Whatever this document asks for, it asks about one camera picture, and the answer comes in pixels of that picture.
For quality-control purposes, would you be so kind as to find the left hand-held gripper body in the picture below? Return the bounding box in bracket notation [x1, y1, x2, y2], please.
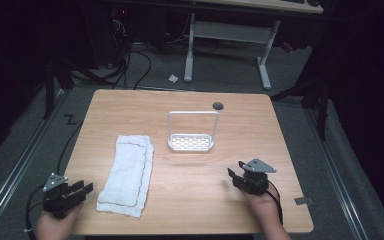
[42, 172, 87, 220]

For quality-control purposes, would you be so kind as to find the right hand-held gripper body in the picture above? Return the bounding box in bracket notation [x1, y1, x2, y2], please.
[232, 158, 277, 196]

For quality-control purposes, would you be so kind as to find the person's right hand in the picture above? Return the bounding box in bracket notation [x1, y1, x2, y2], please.
[241, 184, 283, 231]

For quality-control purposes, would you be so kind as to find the person's left hand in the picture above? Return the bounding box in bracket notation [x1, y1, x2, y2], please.
[35, 203, 85, 240]

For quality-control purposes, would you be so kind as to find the white folded towel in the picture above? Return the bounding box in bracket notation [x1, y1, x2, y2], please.
[96, 134, 155, 219]

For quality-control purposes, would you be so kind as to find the grey tape strip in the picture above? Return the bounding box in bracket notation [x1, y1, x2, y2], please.
[294, 196, 314, 206]

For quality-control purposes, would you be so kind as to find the black metal stand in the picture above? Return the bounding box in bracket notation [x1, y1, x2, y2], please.
[269, 74, 332, 142]
[42, 59, 77, 120]

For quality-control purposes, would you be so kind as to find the white-legged desk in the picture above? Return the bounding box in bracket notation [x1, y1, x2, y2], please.
[183, 0, 325, 91]

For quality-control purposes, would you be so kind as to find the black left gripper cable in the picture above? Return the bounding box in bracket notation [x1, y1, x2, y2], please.
[24, 184, 48, 240]

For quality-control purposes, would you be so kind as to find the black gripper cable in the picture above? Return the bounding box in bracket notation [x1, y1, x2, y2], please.
[265, 179, 285, 226]
[24, 184, 48, 240]

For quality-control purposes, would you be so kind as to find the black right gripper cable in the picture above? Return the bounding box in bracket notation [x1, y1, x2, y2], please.
[265, 179, 285, 226]

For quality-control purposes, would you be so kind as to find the black floor cable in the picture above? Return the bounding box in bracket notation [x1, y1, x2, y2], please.
[56, 122, 83, 175]

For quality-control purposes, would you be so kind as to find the metal floor rail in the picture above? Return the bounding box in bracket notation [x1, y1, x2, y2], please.
[304, 106, 372, 240]
[0, 88, 68, 234]

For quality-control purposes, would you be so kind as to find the white wire rack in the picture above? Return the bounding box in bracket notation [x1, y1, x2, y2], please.
[167, 110, 220, 153]

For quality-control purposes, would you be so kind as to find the bundle of black cables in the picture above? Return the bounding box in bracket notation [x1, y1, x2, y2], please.
[64, 16, 153, 91]

